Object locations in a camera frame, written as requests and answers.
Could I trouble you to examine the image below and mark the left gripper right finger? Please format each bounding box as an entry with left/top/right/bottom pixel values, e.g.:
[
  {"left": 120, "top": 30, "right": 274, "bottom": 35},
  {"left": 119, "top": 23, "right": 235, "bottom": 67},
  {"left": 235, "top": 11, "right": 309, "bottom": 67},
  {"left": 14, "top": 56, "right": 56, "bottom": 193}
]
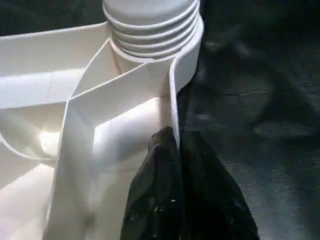
[{"left": 179, "top": 129, "right": 262, "bottom": 240}]

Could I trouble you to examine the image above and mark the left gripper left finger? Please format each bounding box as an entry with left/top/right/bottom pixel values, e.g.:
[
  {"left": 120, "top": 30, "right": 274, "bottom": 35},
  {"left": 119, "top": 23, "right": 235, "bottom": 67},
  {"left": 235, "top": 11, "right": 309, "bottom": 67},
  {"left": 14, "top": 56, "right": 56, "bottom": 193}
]
[{"left": 120, "top": 126, "right": 184, "bottom": 240}]

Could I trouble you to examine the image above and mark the white plastic table leg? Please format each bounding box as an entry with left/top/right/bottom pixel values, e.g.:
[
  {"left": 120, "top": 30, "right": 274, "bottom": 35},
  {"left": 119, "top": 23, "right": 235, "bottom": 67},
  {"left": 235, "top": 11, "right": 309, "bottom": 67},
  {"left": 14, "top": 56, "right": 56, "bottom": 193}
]
[{"left": 102, "top": 0, "right": 202, "bottom": 59}]

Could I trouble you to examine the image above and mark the black mat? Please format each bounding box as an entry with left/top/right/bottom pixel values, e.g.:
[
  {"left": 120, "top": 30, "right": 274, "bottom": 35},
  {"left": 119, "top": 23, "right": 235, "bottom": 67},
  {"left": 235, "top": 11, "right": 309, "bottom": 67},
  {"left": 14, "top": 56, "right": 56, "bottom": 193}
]
[{"left": 0, "top": 0, "right": 320, "bottom": 240}]

